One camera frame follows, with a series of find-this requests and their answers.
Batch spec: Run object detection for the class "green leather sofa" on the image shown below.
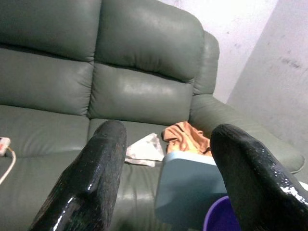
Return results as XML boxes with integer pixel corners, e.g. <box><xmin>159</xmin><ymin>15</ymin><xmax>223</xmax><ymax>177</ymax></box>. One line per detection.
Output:
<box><xmin>0</xmin><ymin>0</ymin><xmax>306</xmax><ymax>231</ymax></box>

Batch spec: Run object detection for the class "white crumpled paper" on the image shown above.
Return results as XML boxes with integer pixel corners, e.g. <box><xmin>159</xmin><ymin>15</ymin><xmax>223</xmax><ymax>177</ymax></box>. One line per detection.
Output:
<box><xmin>124</xmin><ymin>132</ymin><xmax>165</xmax><ymax>167</ymax></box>

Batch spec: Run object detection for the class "orange crumpled cloth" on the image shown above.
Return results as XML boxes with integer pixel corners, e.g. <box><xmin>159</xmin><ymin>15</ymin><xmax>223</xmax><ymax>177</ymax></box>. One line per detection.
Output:
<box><xmin>161</xmin><ymin>121</ymin><xmax>213</xmax><ymax>156</ymax></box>

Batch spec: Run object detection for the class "light blue plastic box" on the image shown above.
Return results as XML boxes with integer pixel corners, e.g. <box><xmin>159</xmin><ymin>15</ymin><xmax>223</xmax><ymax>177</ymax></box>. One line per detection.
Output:
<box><xmin>154</xmin><ymin>151</ymin><xmax>228</xmax><ymax>231</ymax></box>

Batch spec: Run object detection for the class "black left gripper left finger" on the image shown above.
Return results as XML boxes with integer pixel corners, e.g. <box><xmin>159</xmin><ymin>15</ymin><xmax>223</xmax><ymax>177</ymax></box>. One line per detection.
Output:
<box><xmin>28</xmin><ymin>120</ymin><xmax>128</xmax><ymax>231</ymax></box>

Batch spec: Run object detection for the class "purple plastic bin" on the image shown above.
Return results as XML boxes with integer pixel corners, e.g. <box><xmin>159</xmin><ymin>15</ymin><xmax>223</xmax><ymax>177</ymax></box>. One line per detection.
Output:
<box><xmin>203</xmin><ymin>195</ymin><xmax>241</xmax><ymax>231</ymax></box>

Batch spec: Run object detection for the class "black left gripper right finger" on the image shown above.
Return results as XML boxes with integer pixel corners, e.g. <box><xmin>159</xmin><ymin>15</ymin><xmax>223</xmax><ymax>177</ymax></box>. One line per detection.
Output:
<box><xmin>209</xmin><ymin>123</ymin><xmax>308</xmax><ymax>231</ymax></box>

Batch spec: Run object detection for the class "white power cable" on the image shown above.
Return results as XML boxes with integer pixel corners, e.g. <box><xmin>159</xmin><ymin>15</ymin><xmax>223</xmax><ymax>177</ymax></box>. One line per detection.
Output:
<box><xmin>0</xmin><ymin>148</ymin><xmax>17</xmax><ymax>185</ymax></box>

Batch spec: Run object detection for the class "white power strip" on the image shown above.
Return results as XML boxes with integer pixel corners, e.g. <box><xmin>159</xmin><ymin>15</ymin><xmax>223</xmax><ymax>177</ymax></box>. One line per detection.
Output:
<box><xmin>0</xmin><ymin>136</ymin><xmax>12</xmax><ymax>157</ymax></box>

